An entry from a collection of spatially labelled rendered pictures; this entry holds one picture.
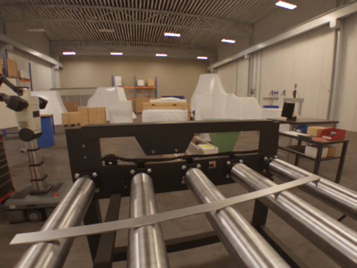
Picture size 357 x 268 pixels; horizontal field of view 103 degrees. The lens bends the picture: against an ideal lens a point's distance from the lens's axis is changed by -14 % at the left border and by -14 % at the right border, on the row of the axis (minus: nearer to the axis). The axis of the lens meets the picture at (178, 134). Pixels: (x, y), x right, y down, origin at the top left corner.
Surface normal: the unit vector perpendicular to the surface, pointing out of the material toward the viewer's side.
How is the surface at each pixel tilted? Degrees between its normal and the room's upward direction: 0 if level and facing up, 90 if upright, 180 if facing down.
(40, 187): 90
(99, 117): 90
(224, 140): 101
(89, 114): 90
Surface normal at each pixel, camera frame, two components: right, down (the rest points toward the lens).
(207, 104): -0.26, 0.18
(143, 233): -0.15, -0.96
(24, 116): 0.25, 0.18
